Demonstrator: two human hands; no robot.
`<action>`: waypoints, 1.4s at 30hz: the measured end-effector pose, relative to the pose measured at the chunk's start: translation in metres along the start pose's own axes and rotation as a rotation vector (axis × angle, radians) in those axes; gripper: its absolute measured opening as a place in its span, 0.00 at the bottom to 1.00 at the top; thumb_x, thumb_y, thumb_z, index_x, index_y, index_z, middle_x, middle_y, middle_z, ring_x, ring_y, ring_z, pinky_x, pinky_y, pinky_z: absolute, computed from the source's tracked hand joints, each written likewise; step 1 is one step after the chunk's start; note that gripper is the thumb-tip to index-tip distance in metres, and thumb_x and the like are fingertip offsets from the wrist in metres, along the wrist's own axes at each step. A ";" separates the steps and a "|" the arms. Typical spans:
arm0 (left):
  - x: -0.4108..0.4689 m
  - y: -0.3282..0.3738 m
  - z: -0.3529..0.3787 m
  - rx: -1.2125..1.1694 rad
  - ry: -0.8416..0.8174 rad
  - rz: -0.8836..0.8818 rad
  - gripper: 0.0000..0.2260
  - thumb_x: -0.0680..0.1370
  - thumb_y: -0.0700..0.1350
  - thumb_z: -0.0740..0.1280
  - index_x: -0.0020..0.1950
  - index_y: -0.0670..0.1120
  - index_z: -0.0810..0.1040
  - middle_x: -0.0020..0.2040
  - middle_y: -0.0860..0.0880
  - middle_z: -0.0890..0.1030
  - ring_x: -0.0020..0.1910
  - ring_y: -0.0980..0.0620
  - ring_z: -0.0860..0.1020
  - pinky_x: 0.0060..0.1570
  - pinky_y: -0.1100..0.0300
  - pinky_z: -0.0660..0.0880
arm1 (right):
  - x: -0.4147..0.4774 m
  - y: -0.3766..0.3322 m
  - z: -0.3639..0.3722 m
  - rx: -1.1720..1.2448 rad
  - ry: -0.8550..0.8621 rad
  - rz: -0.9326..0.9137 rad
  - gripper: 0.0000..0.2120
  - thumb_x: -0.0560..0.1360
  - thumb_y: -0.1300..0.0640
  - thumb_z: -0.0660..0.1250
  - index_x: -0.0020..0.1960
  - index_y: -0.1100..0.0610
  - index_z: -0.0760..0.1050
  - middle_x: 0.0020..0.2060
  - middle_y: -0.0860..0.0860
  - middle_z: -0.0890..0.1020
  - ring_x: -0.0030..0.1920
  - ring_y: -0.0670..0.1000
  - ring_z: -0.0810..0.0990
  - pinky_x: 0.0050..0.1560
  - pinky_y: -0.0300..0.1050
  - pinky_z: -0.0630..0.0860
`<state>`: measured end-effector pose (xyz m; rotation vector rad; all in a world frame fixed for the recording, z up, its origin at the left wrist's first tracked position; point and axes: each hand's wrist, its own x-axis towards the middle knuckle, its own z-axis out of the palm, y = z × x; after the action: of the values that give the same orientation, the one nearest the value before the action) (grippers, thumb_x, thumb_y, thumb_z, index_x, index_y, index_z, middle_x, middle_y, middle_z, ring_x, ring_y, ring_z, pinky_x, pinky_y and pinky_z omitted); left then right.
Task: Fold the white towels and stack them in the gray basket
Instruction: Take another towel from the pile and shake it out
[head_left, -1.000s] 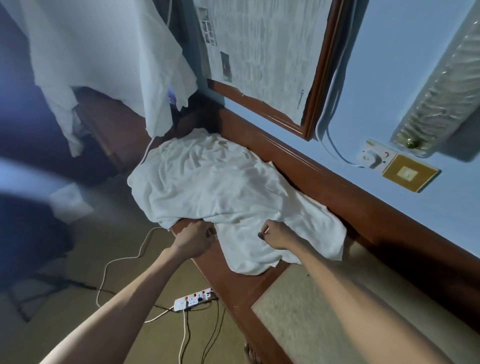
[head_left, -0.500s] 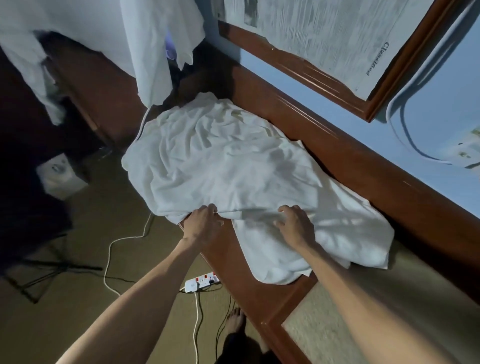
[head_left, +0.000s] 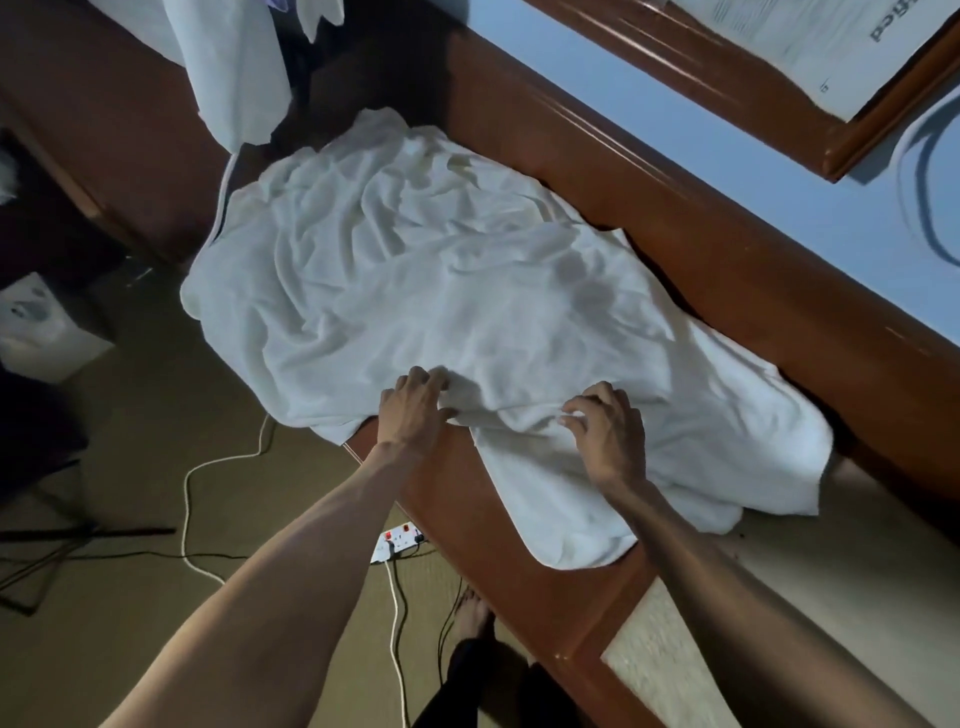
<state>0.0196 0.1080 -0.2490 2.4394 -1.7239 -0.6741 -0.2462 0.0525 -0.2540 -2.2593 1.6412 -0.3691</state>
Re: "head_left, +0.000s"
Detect person's right hand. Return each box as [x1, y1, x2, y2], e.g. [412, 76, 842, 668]
[558, 381, 648, 492]

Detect person's left hand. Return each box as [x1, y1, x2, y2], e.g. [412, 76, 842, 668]
[375, 366, 461, 460]

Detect large white towel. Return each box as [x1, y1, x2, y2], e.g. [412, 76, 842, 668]
[180, 106, 836, 571]

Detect person's left forearm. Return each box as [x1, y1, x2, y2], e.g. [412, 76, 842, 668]
[101, 441, 444, 728]

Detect person's right forearm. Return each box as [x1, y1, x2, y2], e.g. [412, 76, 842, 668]
[596, 476, 935, 728]

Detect white power strip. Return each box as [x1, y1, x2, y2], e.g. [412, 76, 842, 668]
[370, 522, 426, 564]

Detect person's bare foot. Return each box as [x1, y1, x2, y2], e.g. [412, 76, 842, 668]
[450, 585, 498, 648]

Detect brown wooden table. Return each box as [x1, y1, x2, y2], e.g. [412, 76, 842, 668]
[285, 26, 960, 728]

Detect person's black trousers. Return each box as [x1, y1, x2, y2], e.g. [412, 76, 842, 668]
[411, 637, 601, 728]

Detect white cardboard box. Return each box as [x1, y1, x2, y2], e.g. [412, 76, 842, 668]
[0, 271, 118, 381]

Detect hanging white cloth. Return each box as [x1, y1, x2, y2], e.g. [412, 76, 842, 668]
[142, 0, 346, 153]

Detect black tripod stand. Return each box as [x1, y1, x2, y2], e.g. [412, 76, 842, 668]
[0, 456, 178, 618]

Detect white printed paper sheet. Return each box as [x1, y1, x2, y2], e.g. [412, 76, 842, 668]
[666, 0, 960, 125]

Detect white power strip cable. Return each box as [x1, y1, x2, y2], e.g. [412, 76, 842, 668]
[384, 558, 412, 728]

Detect white floor cable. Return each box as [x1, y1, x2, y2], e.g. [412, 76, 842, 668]
[181, 411, 276, 588]

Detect thin black cable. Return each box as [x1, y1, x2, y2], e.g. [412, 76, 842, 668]
[0, 549, 250, 594]

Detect brown wooden picture frame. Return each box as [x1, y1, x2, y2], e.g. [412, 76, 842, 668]
[522, 0, 960, 183]

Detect looped white cable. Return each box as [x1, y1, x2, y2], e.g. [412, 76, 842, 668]
[891, 96, 960, 269]

